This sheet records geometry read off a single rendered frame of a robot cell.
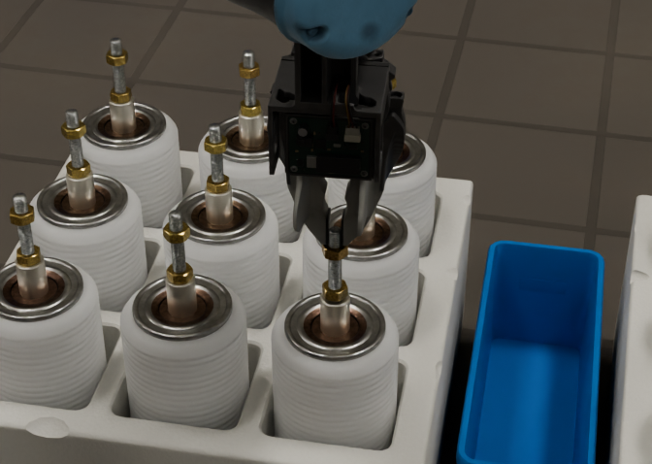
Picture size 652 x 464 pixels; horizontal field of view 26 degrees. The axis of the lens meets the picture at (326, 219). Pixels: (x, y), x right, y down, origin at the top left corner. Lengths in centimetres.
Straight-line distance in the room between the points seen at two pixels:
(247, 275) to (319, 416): 16
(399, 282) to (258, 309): 13
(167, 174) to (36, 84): 61
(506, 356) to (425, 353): 28
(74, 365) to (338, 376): 21
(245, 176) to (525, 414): 36
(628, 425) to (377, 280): 22
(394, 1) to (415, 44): 126
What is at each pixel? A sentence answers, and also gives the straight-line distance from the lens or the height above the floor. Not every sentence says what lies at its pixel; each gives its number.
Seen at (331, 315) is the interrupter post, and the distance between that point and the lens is 103.
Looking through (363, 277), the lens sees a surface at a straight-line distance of 111.
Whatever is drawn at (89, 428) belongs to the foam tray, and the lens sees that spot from 109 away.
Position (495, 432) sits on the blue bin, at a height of 0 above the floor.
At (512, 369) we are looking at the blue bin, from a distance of 140.
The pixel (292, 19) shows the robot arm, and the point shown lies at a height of 63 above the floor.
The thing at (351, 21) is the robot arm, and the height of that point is 63.
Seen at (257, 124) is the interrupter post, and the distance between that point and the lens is 124.
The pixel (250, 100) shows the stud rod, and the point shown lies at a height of 29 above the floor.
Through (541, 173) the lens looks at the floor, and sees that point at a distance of 168.
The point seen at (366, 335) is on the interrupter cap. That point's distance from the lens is 104.
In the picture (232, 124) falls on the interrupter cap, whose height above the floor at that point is 25.
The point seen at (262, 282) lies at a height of 21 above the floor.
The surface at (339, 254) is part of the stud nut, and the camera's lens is 100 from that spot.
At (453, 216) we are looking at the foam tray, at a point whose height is 18.
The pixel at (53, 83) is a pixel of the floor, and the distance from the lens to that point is 186.
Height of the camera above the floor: 94
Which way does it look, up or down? 36 degrees down
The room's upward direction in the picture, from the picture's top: straight up
